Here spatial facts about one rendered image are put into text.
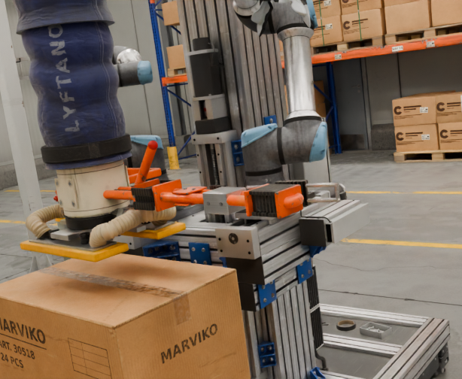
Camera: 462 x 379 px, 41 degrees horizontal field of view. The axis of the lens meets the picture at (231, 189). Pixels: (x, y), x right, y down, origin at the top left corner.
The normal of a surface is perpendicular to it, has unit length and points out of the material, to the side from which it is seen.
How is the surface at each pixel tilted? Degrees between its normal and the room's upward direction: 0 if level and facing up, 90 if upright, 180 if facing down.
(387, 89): 90
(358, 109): 90
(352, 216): 90
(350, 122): 90
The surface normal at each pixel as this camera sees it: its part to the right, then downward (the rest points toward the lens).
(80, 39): 0.48, -0.04
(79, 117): 0.14, -0.11
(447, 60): -0.59, 0.22
